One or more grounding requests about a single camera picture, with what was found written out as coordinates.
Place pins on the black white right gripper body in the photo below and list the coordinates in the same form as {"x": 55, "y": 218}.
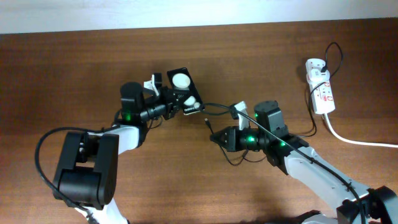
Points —
{"x": 250, "y": 138}

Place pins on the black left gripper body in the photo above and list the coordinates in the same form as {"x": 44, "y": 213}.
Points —
{"x": 155, "y": 106}

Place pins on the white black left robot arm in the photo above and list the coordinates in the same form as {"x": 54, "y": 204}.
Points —
{"x": 86, "y": 173}

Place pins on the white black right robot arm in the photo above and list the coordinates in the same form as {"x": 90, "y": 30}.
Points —
{"x": 352, "y": 201}

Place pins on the white charger adapter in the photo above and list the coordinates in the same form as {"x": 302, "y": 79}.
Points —
{"x": 315, "y": 76}

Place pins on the white power strip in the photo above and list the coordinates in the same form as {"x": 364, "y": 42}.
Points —
{"x": 322, "y": 97}

